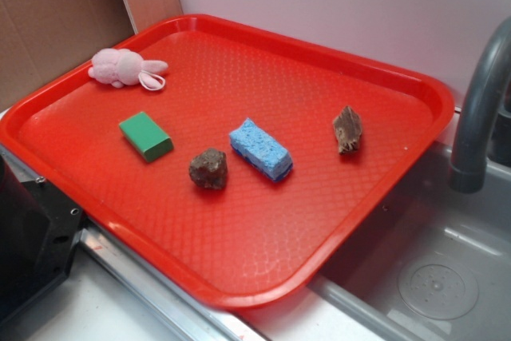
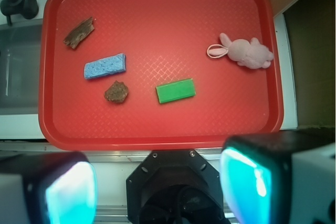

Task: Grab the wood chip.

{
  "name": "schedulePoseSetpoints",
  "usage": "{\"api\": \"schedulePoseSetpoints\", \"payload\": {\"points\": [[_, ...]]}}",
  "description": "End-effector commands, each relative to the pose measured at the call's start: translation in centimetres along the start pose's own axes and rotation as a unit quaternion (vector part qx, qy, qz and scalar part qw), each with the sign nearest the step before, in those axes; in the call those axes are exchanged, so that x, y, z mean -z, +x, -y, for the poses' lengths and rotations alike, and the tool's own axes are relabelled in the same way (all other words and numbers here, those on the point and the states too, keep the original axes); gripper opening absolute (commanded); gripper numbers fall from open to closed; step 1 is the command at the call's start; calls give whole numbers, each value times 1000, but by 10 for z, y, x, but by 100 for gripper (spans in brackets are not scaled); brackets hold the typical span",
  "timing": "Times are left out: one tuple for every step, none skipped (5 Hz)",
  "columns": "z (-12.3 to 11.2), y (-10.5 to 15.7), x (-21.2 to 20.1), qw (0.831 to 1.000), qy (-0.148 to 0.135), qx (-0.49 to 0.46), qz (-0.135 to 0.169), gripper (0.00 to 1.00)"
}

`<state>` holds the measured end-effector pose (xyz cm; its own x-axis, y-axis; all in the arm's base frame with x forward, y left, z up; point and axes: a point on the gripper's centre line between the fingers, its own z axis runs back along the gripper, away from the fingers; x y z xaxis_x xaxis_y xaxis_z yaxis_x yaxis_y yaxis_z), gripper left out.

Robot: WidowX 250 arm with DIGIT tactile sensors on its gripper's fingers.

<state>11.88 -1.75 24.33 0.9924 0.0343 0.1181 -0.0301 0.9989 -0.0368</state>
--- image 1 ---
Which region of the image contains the green rectangular block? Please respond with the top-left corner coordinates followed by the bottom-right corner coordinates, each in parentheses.
top-left (119, 112), bottom-right (174, 163)

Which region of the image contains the grey faucet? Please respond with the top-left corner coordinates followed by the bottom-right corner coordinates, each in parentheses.
top-left (448, 18), bottom-right (510, 193)

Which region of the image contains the grey plastic sink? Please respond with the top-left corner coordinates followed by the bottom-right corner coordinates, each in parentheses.
top-left (239, 107), bottom-right (511, 341)

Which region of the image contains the brown cardboard panel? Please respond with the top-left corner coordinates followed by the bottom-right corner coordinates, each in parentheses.
top-left (1, 0), bottom-right (182, 109)

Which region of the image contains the red plastic tray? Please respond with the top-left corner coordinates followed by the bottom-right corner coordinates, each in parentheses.
top-left (1, 15), bottom-right (454, 309)

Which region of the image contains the brown wood chip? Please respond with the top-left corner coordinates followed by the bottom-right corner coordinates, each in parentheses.
top-left (332, 105), bottom-right (363, 155)

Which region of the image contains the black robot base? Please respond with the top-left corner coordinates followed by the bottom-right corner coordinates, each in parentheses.
top-left (1, 160), bottom-right (85, 325)

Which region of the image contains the blue sponge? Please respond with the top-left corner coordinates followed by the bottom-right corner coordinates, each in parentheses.
top-left (229, 118), bottom-right (294, 182)

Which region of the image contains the pink plush bunny toy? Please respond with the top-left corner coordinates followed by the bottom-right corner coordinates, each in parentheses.
top-left (88, 48), bottom-right (168, 91)

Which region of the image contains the brown rock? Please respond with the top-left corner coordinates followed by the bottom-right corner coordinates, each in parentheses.
top-left (188, 148), bottom-right (228, 190)

